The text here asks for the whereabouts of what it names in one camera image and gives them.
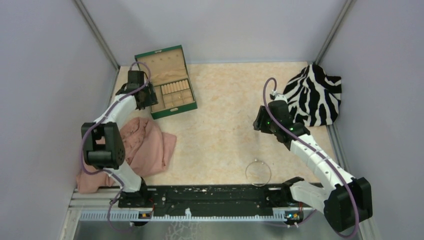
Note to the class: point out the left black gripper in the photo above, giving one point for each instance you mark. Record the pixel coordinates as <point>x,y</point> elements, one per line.
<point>151,99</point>

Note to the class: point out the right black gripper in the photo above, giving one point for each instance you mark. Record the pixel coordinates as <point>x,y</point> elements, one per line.
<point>259,123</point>

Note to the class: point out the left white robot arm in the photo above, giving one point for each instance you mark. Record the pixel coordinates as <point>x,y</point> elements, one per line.
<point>102,148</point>

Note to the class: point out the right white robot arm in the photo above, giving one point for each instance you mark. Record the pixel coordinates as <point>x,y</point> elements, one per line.
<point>343,199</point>

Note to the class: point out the green jewelry box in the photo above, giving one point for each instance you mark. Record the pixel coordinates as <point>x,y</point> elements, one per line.
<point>169,76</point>

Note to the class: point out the silver pearl bangle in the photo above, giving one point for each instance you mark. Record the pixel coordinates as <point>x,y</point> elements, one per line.
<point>258,173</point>

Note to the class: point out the zebra print cloth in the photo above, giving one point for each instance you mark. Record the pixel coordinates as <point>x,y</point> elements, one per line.
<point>314,97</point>

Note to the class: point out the pink cloth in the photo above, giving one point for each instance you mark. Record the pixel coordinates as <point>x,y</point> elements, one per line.
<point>148,151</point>

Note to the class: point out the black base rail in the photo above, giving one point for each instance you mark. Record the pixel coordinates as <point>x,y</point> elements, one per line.
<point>231,200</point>

